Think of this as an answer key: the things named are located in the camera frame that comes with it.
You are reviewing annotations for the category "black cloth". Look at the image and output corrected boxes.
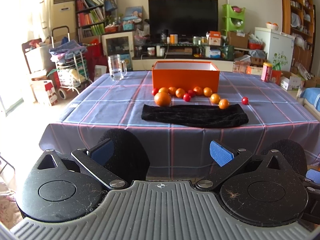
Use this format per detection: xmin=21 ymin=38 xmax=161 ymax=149
xmin=141 ymin=104 xmax=249 ymax=129

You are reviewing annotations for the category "small orange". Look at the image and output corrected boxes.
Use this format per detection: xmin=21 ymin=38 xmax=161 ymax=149
xmin=203 ymin=87 xmax=213 ymax=98
xmin=175 ymin=88 xmax=185 ymax=99
xmin=193 ymin=86 xmax=203 ymax=96
xmin=168 ymin=87 xmax=177 ymax=96
xmin=210 ymin=93 xmax=221 ymax=105
xmin=218 ymin=99 xmax=229 ymax=109
xmin=158 ymin=87 xmax=169 ymax=94

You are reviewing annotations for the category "blue plaid tablecloth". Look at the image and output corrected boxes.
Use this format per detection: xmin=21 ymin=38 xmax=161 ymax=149
xmin=40 ymin=71 xmax=319 ymax=178

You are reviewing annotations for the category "red cherry tomato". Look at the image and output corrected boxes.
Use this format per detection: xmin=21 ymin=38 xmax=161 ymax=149
xmin=152 ymin=88 xmax=159 ymax=96
xmin=241 ymin=96 xmax=249 ymax=105
xmin=183 ymin=93 xmax=191 ymax=102
xmin=188 ymin=89 xmax=196 ymax=98

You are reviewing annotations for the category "large orange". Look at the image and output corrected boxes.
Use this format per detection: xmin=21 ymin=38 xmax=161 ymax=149
xmin=154 ymin=92 xmax=171 ymax=107

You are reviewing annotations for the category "red yellow-lidded canister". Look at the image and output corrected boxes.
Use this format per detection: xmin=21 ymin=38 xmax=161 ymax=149
xmin=261 ymin=62 xmax=272 ymax=82

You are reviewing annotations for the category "glass mug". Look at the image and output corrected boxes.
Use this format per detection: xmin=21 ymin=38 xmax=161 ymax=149
xmin=108 ymin=54 xmax=127 ymax=81

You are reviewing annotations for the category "orange white gift box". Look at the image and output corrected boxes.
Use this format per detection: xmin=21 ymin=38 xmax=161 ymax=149
xmin=246 ymin=66 xmax=263 ymax=76

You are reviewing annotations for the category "shopping trolley with bags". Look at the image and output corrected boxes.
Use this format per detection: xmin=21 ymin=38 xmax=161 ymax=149
xmin=49 ymin=25 xmax=92 ymax=100

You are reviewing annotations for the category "orange cardboard box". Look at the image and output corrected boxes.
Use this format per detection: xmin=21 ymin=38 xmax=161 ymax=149
xmin=152 ymin=60 xmax=220 ymax=93

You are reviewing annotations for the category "white TV cabinet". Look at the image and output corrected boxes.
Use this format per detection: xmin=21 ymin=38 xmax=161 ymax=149
xmin=131 ymin=56 xmax=234 ymax=73

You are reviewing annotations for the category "blue striped bed cover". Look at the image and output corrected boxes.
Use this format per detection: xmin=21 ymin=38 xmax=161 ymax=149
xmin=300 ymin=87 xmax=320 ymax=111

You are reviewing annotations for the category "white glass-door small cabinet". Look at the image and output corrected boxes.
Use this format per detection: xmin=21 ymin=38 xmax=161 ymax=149
xmin=101 ymin=31 xmax=134 ymax=60

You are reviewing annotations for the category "brown cardboard box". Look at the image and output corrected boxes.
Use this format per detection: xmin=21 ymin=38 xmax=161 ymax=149
xmin=227 ymin=31 xmax=249 ymax=49

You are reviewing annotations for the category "green plastic stacked shelf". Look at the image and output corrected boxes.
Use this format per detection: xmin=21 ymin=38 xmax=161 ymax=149
xmin=221 ymin=4 xmax=246 ymax=36

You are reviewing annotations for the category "black flat television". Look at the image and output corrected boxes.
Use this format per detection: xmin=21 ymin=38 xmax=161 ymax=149
xmin=148 ymin=0 xmax=219 ymax=37

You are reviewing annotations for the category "white standing air conditioner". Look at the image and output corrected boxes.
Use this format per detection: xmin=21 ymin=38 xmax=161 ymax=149
xmin=49 ymin=0 xmax=76 ymax=39

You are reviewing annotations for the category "black cluttered bookshelf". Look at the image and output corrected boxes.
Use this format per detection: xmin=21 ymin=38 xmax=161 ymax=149
xmin=75 ymin=0 xmax=107 ymax=42

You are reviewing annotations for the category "wooden bookshelf right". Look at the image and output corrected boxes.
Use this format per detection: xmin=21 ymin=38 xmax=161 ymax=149
xmin=282 ymin=0 xmax=316 ymax=71

